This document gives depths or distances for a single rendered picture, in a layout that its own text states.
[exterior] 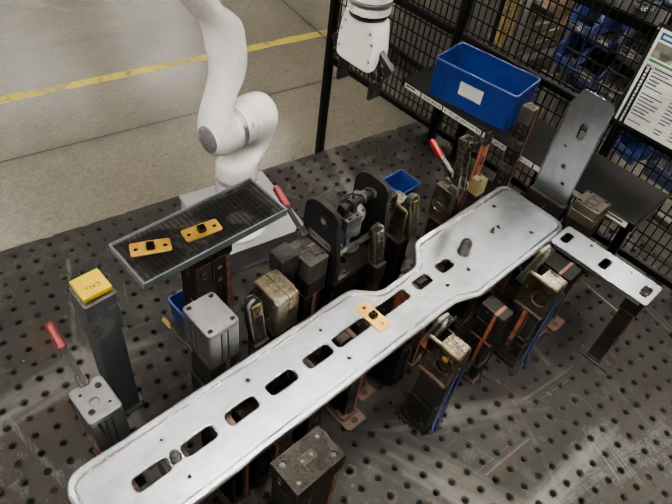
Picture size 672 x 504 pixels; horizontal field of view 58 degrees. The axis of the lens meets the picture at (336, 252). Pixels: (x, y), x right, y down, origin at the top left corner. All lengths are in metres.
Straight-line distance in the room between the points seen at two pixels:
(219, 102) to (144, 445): 0.81
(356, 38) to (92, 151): 2.46
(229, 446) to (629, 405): 1.14
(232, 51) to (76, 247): 0.83
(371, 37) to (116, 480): 0.94
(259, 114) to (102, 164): 1.89
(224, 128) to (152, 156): 1.90
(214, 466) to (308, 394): 0.23
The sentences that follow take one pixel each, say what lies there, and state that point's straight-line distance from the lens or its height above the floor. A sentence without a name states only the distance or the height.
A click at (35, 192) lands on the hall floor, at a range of 3.33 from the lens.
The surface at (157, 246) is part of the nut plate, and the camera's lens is 1.32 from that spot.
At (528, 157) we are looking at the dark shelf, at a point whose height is 1.03.
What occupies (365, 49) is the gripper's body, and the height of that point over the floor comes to 1.55.
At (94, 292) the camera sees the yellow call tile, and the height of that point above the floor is 1.16.
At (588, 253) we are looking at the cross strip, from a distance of 1.77.
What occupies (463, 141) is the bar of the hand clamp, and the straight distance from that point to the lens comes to 1.62.
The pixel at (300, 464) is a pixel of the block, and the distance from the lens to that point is 1.19.
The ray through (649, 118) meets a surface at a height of 1.21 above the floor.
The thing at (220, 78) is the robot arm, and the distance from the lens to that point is 1.54.
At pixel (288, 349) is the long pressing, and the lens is 1.35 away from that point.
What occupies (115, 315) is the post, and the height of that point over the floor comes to 1.08.
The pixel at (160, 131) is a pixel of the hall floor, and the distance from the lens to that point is 3.61.
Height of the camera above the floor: 2.12
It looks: 46 degrees down
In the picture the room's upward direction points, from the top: 9 degrees clockwise
